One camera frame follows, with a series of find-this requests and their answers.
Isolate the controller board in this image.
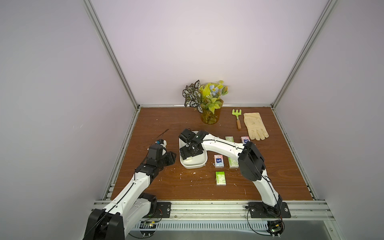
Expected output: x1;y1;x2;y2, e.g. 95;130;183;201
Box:
139;221;158;239
267;220;285;238

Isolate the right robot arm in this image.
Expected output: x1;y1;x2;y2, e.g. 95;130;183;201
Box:
179;129;283;218

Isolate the green hand rake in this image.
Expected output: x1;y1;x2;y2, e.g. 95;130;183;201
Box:
232;109;242;130

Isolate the pink blue tissue pack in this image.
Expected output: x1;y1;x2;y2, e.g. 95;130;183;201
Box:
241;136;250;144

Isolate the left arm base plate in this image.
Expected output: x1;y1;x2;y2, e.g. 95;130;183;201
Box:
144;202;172;219

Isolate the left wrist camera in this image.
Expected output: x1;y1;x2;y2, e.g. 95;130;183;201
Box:
156;139;167;148

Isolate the green tissue pack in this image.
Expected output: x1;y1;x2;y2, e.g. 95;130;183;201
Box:
216;171;227;186
228;158;239;169
225;136;234;143

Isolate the white storage box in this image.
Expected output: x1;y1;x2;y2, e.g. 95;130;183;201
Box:
179;131;208;169

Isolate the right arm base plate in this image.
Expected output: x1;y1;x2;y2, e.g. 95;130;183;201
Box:
245;202;292;219

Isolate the amber vase with plants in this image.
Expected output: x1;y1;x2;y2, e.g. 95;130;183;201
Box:
182;80;229;125

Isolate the left controller board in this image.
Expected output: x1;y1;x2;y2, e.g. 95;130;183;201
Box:
139;221;158;239

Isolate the right controller board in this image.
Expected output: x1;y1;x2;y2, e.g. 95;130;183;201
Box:
267;220;285;238

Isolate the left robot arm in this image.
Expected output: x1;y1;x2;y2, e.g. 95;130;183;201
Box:
83;139;177;240

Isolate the beige garden glove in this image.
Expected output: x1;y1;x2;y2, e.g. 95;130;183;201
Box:
244;113;269;141

